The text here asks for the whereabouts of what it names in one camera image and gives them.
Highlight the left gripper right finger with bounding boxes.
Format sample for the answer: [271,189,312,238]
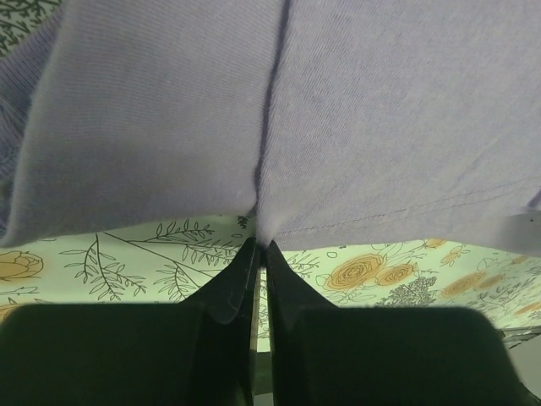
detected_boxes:
[265,244,539,406]

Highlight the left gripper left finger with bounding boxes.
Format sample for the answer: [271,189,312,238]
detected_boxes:
[1,239,259,405]

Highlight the floral patterned table mat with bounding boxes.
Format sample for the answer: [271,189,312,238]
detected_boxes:
[1,1,540,346]

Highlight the purple t shirt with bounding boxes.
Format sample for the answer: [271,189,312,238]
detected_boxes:
[1,1,540,255]

